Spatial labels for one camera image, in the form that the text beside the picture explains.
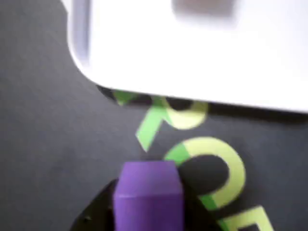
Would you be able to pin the dark mat with WOWROBO print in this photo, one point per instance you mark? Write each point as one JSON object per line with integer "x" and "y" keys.
{"x": 48, "y": 144}

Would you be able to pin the white rounded rectangular tray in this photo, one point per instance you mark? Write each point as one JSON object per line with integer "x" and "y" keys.
{"x": 192, "y": 60}

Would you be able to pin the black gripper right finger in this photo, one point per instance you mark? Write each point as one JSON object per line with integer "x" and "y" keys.
{"x": 197, "y": 220}

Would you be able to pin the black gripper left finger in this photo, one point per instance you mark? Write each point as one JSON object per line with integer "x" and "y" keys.
{"x": 96, "y": 211}

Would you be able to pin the purple cube block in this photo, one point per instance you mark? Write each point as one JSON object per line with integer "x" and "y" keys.
{"x": 148, "y": 199}

